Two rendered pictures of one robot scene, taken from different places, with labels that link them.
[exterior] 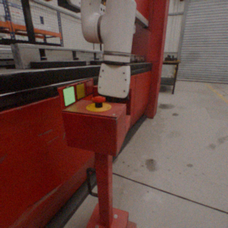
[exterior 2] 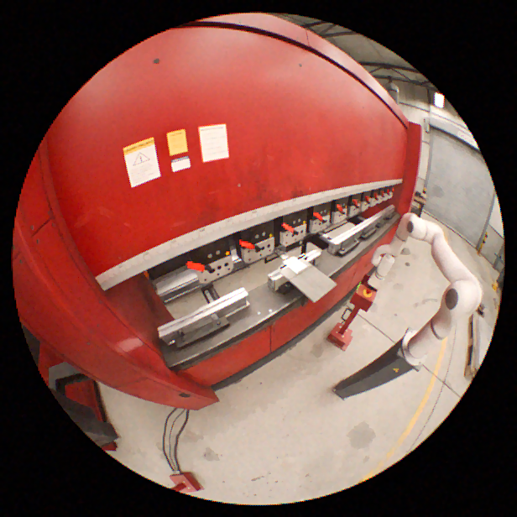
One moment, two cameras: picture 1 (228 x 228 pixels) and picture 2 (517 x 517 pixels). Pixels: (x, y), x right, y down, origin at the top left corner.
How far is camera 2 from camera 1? 0.99 m
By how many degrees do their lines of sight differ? 31
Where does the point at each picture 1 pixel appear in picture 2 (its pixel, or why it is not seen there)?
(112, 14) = (384, 264)
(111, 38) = (381, 271)
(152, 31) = (404, 189)
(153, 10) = (407, 172)
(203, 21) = (446, 161)
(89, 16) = (376, 258)
